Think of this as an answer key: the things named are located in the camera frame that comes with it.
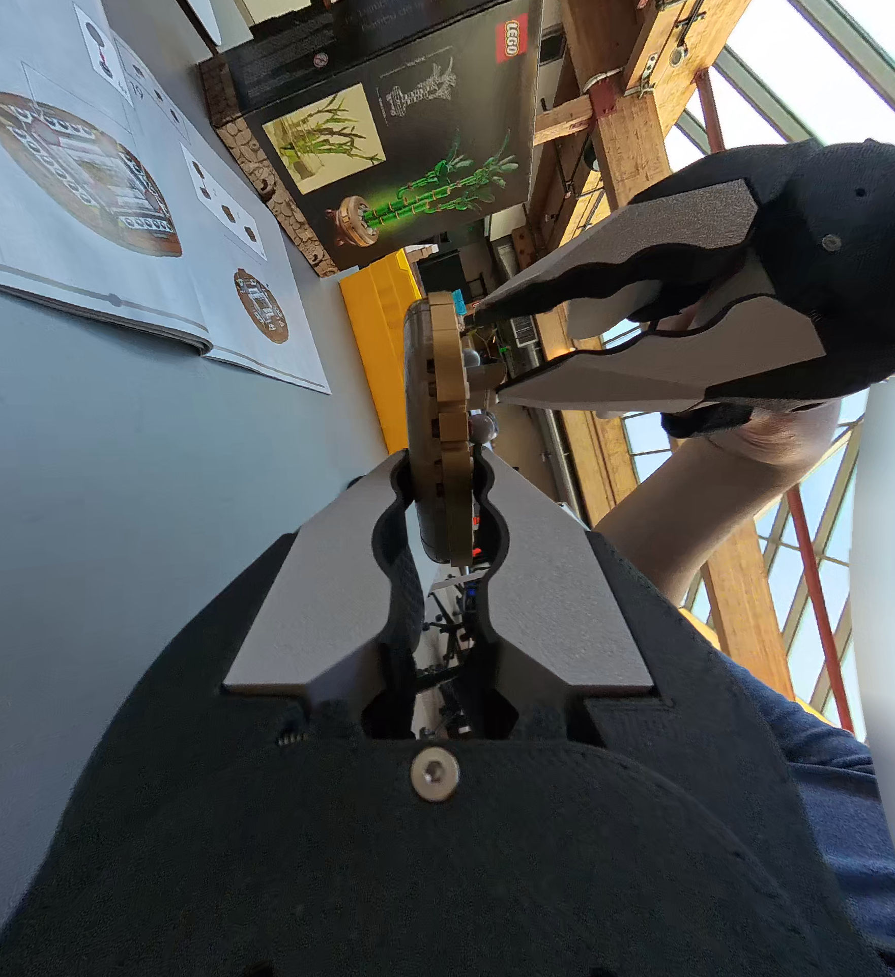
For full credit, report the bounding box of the lego instruction booklet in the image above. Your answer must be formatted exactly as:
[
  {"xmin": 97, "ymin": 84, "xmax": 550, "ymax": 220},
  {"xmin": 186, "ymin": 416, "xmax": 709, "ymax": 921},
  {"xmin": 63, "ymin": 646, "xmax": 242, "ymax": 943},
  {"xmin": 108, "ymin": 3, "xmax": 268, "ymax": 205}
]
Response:
[{"xmin": 0, "ymin": 0, "xmax": 332, "ymax": 395}]

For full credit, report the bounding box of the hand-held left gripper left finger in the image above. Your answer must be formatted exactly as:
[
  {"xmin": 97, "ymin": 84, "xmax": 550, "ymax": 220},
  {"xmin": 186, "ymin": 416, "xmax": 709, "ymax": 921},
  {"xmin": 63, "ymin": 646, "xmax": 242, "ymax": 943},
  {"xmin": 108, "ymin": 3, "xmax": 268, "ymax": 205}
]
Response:
[{"xmin": 222, "ymin": 450, "xmax": 425, "ymax": 740}]

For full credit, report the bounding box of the black bamboo lego set box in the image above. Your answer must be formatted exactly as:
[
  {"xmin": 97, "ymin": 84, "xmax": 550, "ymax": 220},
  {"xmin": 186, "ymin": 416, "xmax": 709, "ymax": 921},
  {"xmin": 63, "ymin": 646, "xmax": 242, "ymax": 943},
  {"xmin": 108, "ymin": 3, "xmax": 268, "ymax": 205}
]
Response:
[{"xmin": 199, "ymin": 0, "xmax": 546, "ymax": 278}]

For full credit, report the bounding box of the yellow plastic bin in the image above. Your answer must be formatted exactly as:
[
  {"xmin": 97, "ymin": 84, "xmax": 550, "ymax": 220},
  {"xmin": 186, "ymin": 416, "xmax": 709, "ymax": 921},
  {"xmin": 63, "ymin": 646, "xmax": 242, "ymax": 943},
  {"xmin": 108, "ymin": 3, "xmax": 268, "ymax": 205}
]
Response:
[{"xmin": 339, "ymin": 248, "xmax": 425, "ymax": 455}]

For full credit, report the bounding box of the round gold lego base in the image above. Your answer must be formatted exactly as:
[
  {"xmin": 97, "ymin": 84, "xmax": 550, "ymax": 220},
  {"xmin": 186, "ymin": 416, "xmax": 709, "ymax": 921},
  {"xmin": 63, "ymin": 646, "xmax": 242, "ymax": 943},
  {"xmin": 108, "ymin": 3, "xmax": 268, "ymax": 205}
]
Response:
[{"xmin": 403, "ymin": 290, "xmax": 509, "ymax": 567}]

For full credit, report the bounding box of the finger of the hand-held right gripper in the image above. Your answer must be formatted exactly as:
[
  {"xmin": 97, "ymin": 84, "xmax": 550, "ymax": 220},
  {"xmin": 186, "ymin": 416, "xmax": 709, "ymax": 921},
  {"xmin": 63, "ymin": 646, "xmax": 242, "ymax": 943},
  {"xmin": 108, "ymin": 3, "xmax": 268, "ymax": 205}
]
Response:
[
  {"xmin": 493, "ymin": 294, "xmax": 828, "ymax": 417},
  {"xmin": 472, "ymin": 178, "xmax": 761, "ymax": 325}
]

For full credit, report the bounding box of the red metal pipe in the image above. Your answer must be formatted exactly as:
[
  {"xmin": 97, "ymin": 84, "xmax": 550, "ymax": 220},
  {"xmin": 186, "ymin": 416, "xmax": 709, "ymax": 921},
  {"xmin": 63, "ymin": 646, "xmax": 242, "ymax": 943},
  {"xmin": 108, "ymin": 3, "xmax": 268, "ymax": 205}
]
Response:
[{"xmin": 694, "ymin": 67, "xmax": 856, "ymax": 735}]

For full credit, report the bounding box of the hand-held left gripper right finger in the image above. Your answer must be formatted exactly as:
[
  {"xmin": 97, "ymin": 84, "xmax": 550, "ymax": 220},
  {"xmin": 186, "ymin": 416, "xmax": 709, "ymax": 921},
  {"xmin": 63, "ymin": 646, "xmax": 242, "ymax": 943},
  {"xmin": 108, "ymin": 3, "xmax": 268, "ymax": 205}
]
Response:
[{"xmin": 463, "ymin": 449, "xmax": 656, "ymax": 740}]

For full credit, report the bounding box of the person's right hand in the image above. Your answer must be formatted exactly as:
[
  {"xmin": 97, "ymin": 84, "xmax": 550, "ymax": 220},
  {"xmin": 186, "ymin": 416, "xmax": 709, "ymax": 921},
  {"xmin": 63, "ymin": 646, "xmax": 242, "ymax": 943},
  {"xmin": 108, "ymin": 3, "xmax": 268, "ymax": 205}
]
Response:
[{"xmin": 722, "ymin": 398, "xmax": 845, "ymax": 478}]

